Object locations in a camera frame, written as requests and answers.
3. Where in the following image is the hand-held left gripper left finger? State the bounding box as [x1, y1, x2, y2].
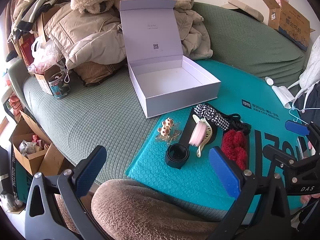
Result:
[24, 145, 108, 240]

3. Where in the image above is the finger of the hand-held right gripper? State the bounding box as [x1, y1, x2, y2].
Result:
[285, 120, 320, 145]
[262, 144, 304, 184]

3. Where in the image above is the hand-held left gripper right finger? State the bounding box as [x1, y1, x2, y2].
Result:
[207, 146, 292, 240]

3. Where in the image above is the red fuzzy scrunchie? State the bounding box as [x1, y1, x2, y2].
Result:
[221, 129, 248, 171]

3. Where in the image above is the cream claw clip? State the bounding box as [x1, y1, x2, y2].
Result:
[192, 114, 215, 158]

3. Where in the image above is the black slap band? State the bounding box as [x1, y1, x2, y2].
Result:
[165, 107, 218, 170]

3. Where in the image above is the black claw clip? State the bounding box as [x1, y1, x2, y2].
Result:
[221, 113, 242, 130]

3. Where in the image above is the checkered scrunchie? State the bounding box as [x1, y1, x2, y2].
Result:
[194, 103, 230, 131]

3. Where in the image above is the bear hair clip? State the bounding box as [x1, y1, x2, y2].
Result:
[156, 117, 182, 143]

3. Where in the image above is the white gift box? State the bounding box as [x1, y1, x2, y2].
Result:
[119, 0, 222, 119]

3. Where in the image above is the person's right hand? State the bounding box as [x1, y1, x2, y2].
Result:
[301, 193, 320, 205]

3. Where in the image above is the dark garment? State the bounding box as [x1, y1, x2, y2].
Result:
[294, 85, 320, 120]

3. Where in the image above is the white packet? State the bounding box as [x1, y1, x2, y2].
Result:
[271, 85, 297, 109]

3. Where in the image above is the open cardboard box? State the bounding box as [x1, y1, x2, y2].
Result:
[9, 110, 65, 175]

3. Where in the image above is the teal bubble mailer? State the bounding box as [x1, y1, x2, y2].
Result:
[125, 60, 308, 227]

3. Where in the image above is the green covered sofa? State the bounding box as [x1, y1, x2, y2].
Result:
[7, 2, 307, 183]

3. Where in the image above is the teal printed bag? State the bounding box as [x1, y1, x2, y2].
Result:
[10, 144, 34, 204]

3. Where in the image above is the brown pillow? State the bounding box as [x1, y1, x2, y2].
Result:
[74, 60, 125, 87]

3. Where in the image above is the small cardboard box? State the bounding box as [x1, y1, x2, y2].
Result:
[32, 67, 65, 95]

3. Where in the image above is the printed cardboard box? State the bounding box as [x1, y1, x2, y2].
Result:
[261, 0, 316, 52]

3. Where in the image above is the clear plastic bag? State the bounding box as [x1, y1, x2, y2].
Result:
[27, 36, 67, 74]

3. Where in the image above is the beige puffer coat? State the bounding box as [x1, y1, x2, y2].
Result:
[44, 5, 213, 70]

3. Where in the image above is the red box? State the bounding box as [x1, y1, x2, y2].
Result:
[19, 34, 35, 67]

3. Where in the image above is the black and white garment pile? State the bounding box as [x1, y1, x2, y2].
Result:
[11, 0, 75, 40]

